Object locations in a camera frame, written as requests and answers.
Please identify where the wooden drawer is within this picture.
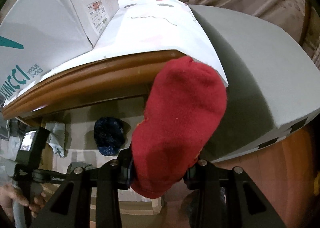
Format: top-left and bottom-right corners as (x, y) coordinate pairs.
(41, 96), (164, 216)

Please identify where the red knitted garment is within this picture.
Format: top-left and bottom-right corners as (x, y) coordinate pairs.
(131, 56), (227, 199)

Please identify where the dark blue underwear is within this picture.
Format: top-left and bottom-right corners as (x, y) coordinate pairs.
(93, 117), (126, 156)

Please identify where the person's left hand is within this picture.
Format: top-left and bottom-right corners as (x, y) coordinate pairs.
(1, 184), (47, 221)

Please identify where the grey white rolled cloth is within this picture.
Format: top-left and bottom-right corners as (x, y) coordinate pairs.
(45, 121), (66, 158)

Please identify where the grey mattress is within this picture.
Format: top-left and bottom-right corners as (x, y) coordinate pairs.
(191, 5), (319, 162)

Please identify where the white XINCCI shoe box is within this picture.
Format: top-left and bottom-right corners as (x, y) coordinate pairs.
(1, 0), (119, 100)

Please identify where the white patterned cover cloth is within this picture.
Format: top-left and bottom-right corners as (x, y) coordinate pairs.
(7, 0), (228, 102)

